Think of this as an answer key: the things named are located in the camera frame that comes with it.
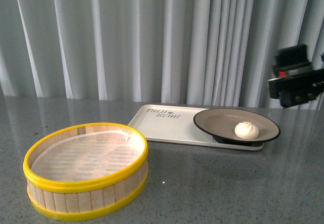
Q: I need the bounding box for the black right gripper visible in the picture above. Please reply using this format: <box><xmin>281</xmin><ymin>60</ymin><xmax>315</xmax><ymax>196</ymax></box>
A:
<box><xmin>268</xmin><ymin>44</ymin><xmax>323</xmax><ymax>108</ymax></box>

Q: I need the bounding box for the beige plate with black rim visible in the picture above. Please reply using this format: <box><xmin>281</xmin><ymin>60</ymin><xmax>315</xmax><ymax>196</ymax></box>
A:
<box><xmin>193</xmin><ymin>108</ymin><xmax>280</xmax><ymax>147</ymax></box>

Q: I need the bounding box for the white steamed bun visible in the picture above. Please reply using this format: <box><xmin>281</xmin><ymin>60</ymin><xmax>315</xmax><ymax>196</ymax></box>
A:
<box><xmin>234</xmin><ymin>121</ymin><xmax>259</xmax><ymax>140</ymax></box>

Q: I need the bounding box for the cream bear serving tray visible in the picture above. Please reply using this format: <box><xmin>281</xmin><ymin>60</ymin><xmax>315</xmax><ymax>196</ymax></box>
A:
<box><xmin>128</xmin><ymin>104</ymin><xmax>264</xmax><ymax>151</ymax></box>

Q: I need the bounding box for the grey pleated curtain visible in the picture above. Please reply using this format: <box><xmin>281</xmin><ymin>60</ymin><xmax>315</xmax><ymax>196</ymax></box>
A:
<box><xmin>1</xmin><ymin>0</ymin><xmax>323</xmax><ymax>108</ymax></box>

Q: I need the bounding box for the white steamer liner paper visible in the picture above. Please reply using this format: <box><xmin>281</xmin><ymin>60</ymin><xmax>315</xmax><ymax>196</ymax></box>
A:
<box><xmin>31</xmin><ymin>130</ymin><xmax>145</xmax><ymax>182</ymax></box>

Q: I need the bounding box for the yellow rimmed bamboo steamer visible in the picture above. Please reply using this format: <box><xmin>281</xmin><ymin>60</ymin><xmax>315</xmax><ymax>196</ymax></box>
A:
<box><xmin>23</xmin><ymin>122</ymin><xmax>148</xmax><ymax>221</ymax></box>

